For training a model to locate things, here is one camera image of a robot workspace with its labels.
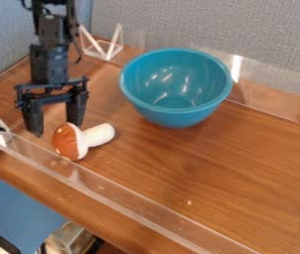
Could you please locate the blue plastic bowl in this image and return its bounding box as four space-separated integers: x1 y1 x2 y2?
120 48 232 128

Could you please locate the metal frame under table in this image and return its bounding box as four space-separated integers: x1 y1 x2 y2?
35 221 96 254

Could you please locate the clear acrylic front barrier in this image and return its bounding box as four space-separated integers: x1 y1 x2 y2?
0 132 258 254

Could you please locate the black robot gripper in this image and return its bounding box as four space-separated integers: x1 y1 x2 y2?
15 45 89 137

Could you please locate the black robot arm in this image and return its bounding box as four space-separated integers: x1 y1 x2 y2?
15 0 89 137

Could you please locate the brown and white toy mushroom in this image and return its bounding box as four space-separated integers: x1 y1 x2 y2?
53 123 116 161

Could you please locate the black object at bottom left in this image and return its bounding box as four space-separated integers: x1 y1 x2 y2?
0 235 22 254

